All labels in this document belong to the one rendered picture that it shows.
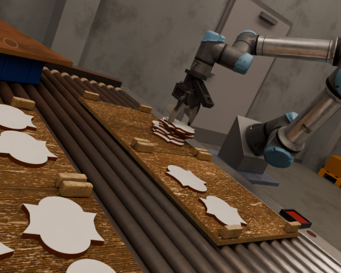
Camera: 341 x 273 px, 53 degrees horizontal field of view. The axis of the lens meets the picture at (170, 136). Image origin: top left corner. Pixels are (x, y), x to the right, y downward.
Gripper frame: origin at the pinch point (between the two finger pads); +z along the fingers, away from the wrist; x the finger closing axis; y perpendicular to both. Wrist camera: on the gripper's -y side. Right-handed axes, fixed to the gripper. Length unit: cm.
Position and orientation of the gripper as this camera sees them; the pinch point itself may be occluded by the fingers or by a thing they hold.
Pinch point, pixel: (180, 124)
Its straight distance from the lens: 130.3
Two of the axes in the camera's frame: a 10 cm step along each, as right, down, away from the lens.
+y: -6.3, -4.7, 6.2
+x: -6.7, -0.8, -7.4
